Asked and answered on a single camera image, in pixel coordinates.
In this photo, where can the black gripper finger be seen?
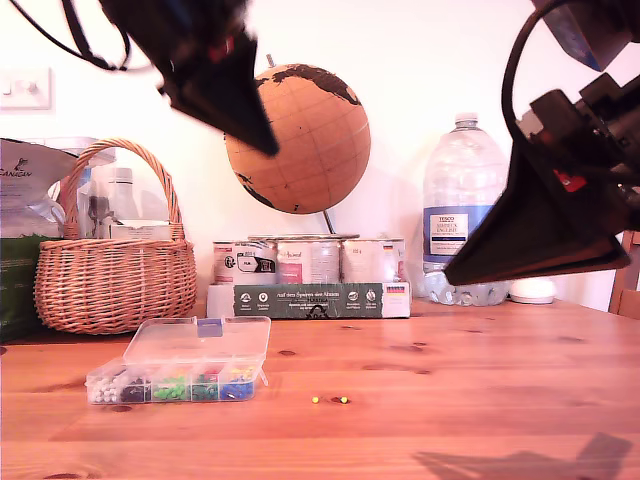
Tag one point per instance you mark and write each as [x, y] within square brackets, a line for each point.
[230, 100]
[540, 235]

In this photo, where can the large clear water bottle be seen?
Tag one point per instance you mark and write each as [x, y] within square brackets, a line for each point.
[460, 175]

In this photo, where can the cork globe on metal stand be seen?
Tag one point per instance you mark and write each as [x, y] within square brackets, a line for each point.
[310, 165]

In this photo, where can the brown wooden chair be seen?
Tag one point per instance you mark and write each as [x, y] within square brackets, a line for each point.
[627, 300]

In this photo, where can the white plastic bottle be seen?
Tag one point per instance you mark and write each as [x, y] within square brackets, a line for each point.
[121, 195]

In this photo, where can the clear plastic tub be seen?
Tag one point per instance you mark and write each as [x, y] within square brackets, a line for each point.
[82, 147]

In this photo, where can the white paper carton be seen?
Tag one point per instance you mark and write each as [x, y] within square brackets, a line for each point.
[145, 230]

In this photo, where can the can with black white label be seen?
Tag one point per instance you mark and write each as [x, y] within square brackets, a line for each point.
[240, 262]

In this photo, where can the can with pink label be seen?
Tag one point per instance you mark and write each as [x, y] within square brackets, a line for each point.
[307, 262]

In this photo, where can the dark green cardboard can tray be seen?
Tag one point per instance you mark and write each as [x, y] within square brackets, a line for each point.
[300, 300]

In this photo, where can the green and silver food bag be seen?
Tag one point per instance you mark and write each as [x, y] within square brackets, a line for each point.
[20, 200]

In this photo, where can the clear plastic pin organizer box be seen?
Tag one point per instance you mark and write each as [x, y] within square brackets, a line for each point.
[200, 345]

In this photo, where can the small white round camera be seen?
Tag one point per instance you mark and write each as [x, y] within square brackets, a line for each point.
[532, 292]

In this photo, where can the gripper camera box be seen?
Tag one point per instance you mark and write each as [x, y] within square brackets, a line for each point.
[580, 35]

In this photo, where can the white wall light switch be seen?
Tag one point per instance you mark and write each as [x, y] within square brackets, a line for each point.
[25, 90]

